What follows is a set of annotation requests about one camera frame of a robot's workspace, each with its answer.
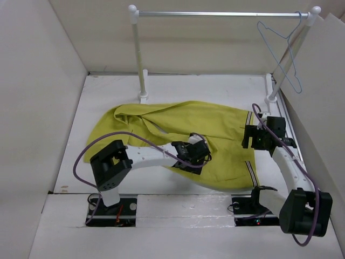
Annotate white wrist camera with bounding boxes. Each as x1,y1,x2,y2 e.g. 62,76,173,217
188,133,207,144
257,112,271,129

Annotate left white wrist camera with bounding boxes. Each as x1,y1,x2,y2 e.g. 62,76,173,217
188,133,207,144

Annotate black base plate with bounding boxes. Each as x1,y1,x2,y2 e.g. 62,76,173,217
227,195,279,227
85,194,137,227

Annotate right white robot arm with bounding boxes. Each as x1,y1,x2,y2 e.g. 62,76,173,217
242,113,333,237

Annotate blue wire hanger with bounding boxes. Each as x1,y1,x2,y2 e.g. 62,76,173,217
257,11,303,100

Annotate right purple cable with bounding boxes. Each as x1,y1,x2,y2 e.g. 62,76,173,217
252,103,321,247

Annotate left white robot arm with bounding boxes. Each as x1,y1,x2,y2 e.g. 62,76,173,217
90,133,212,214

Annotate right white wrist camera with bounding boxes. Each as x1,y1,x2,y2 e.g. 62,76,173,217
257,112,271,129

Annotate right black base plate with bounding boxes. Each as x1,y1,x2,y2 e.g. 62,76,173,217
227,195,279,227

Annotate yellow trousers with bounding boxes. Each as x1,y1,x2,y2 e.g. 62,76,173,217
87,101,259,190

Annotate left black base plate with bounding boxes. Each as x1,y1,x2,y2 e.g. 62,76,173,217
85,194,137,227

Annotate white and metal clothes rack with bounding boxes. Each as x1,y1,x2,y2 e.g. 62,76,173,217
127,4,322,105

